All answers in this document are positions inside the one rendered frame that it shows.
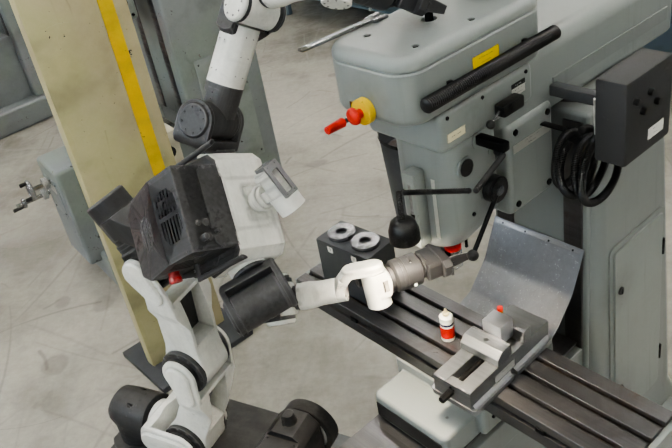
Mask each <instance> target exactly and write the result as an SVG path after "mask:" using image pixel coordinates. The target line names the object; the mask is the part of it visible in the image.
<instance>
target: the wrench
mask: <svg viewBox="0 0 672 448"><path fill-rule="evenodd" d="M378 16H379V12H375V13H373V14H371V15H368V16H367V17H365V18H364V20H362V21H360V22H357V23H355V24H353V25H351V26H348V27H346V28H344V29H341V30H339V31H337V32H334V33H332V34H330V35H328V36H325V37H323V38H321V39H318V40H316V41H314V42H311V43H309V44H307V45H304V46H302V47H300V48H298V51H299V52H302V53H303V52H306V51H308V50H310V49H313V48H315V47H317V46H319V45H322V44H324V43H326V42H328V41H331V40H333V39H335V38H338V37H340V36H342V35H344V34H347V33H349V32H351V31H353V30H356V29H358V28H360V27H363V26H365V25H367V24H369V23H372V22H374V23H376V22H378V21H381V20H384V19H386V18H388V17H389V16H388V14H384V15H381V16H379V17H378ZM375 17H377V18H375Z"/></svg>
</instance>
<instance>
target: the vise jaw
mask: <svg viewBox="0 0 672 448"><path fill-rule="evenodd" d="M460 345H461V348H462V349H464V350H465V351H467V352H469V353H471V354H473V355H475V356H477V357H479V358H481V359H483V360H485V361H486V362H488V363H490V364H492V365H494V366H496V367H500V366H501V365H502V364H503V363H504V362H505V361H506V360H507V359H508V358H509V357H510V355H511V354H512V349H511V344H510V343H508V342H506V341H504V340H502V339H500V338H498V337H496V336H494V335H492V334H490V333H488V332H486V331H483V330H481V329H479V328H477V327H475V326H472V327H471V328H470V329H469V330H467V331H466V332H465V333H464V335H463V337H462V339H461V341H460Z"/></svg>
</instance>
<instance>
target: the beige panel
mask: <svg viewBox="0 0 672 448"><path fill-rule="evenodd" d="M9 2H10V5H11V8H12V10H13V13H14V15H15V18H16V20H17V23H18V26H19V28H20V31H21V33H22V36H23V39H24V41H25V44H26V46H27V49H28V52H29V54H30V57H31V59H32V62H33V65H34V67H35V70H36V72H37V75H38V77H39V80H40V83H41V85H42V88H43V90H44V93H45V96H46V98H47V101H48V103H49V106H50V109H51V111H52V114H53V116H54V119H55V122H56V124H57V127H58V129H59V132H60V135H61V137H62V140H63V142H64V145H65V147H66V150H67V153H68V155H69V158H70V160H71V163H72V166H73V168H74V171H75V173H76V176H77V179H78V181H79V184H80V186H81V189H82V192H83V194H84V197H85V199H86V202H87V205H88V207H89V208H90V207H91V206H93V205H94V204H95V203H96V202H98V201H99V200H100V199H102V198H103V197H104V196H105V195H107V194H108V193H109V192H111V191H112V190H113V189H115V188H116V187H117V186H119V185H122V186H123V187H124V188H125V189H126V190H127V192H128V193H129V194H130V195H131V196H132V198H134V197H135V196H136V195H137V194H138V192H139V191H140V190H141V188H142V187H143V186H144V184H145V183H146V182H147V181H149V180H150V179H151V178H153V177H154V176H156V175H157V174H158V173H160V172H161V171H162V170H164V169H165V168H167V167H168V166H170V165H176V161H175V157H174V154H173V151H172V148H171V144H170V141H169V138H168V135H167V131H166V128H165V125H164V122H163V118H162V115H161V112H160V108H159V105H158V102H157V99H156V95H155V92H154V89H153V86H152V82H151V79H150V76H149V73H148V69H147V66H146V63H145V60H144V56H143V53H142V50H141V46H140V43H139V40H138V37H137V33H136V30H135V27H134V24H133V20H132V17H131V14H130V11H129V7H128V4H127V1H126V0H9ZM94 223H95V221H94ZM95 225H96V228H97V230H98V233H99V236H100V238H101V241H102V243H103V246H104V249H105V251H106V254H107V256H108V259H109V262H110V264H111V267H112V269H113V272H114V275H115V277H116V280H117V282H118V285H119V287H120V290H121V293H122V295H123V298H124V300H125V303H126V306H127V308H128V311H129V313H130V316H131V319H132V321H133V324H134V326H135V329H136V332H137V334H138V337H139V339H140V342H138V343H136V344H135V345H133V346H132V347H130V348H129V349H127V350H125V351H124V352H123V355H124V357H125V358H126V359H127V360H129V361H130V362H131V363H132V364H133V365H134V366H135V367H136V368H137V369H138V370H139V371H140V372H141V373H143V374H144V375H145V376H146V377H147V378H148V379H149V380H150V381H151V382H152V383H153V384H154V385H155V386H157V387H158V388H159V389H160V390H161V391H162V392H163V393H167V392H169V391H170V390H171V389H172V388H171V386H170V385H169V383H168V382H167V381H166V379H165V378H164V375H163V372H162V368H163V363H162V361H163V357H164V356H165V355H166V346H165V341H164V338H163V335H162V332H161V329H160V326H159V323H158V319H157V318H156V317H155V316H154V315H153V314H152V313H151V312H149V311H148V308H147V305H146V301H145V298H144V297H143V296H142V295H141V294H140V293H139V292H138V291H136V290H135V289H134V288H133V287H132V286H131V285H130V284H129V283H128V282H127V281H126V279H125V278H124V276H123V273H122V267H123V265H124V260H123V259H122V258H121V257H122V254H121V253H120V252H119V251H118V250H117V249H116V248H117V246H116V245H115V244H113V243H112V241H111V240H110V239H109V238H108V237H107V235H106V234H105V233H104V232H103V231H102V230H101V228H100V227H99V226H98V225H97V224H96V223H95ZM208 280H209V282H210V284H211V294H212V309H213V313H214V317H215V322H216V325H217V326H218V327H220V328H221V329H222V330H223V331H224V332H225V333H226V334H227V336H228V338H229V340H230V344H231V349H232V348H233V347H235V346H236V345H238V344H239V343H240V342H242V341H243V340H245V339H246V338H248V337H249V336H251V335H252V334H253V330H252V331H250V332H248V334H247V335H246V336H244V337H243V336H242V335H241V334H238V332H237V331H236V330H235V328H234V326H233V324H231V321H230V319H229V317H228V315H226V312H225V310H224V309H223V308H221V307H220V304H219V301H218V298H217V294H216V291H215V288H214V285H213V281H212V278H211V277H209V278H208Z"/></svg>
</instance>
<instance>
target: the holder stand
mask: <svg viewBox="0 0 672 448"><path fill-rule="evenodd" d="M316 241H317V246H318V250H319V255H320V260H321V264H322V269H323V274H324V278H325V280H326V279H332V278H336V277H337V275H338V274H339V272H340V271H341V269H342V268H343V267H344V266H345V265H347V264H350V263H354V262H360V261H365V260H370V259H378V260H380V261H382V262H383V265H384V264H386V263H387V261H388V260H391V259H393V258H396V257H395V251H394V247H393V246H392V245H391V244H390V242H389V238H387V237H384V236H381V235H379V234H376V233H373V232H371V231H368V230H365V229H363V228H360V227H358V226H355V225H352V224H350V223H347V222H344V221H339V222H338V223H337V224H335V225H334V226H332V227H331V228H330V229H329V230H327V231H326V232H324V233H323V234H322V235H320V236H319V237H318V238H316ZM348 289H349V296H351V297H354V298H356V299H358V300H360V301H362V302H364V303H367V301H366V297H365V293H364V289H363V286H362V287H360V288H359V287H358V286H357V284H356V282H355V279H354V280H351V281H350V283H349V284H348Z"/></svg>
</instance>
